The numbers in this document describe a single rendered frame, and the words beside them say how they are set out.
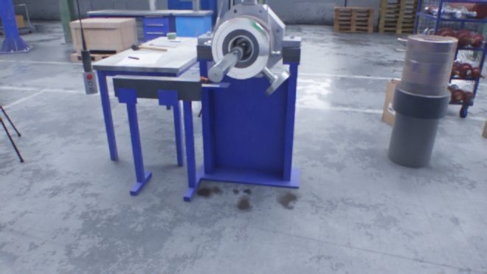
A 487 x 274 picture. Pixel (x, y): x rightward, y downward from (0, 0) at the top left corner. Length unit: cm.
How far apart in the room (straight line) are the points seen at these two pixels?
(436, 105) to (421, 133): 26
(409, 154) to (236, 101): 157
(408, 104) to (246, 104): 133
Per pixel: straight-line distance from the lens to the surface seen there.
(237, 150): 294
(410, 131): 328
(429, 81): 315
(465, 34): 460
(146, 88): 253
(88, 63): 210
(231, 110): 281
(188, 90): 242
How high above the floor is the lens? 148
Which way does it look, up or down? 24 degrees down
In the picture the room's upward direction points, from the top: straight up
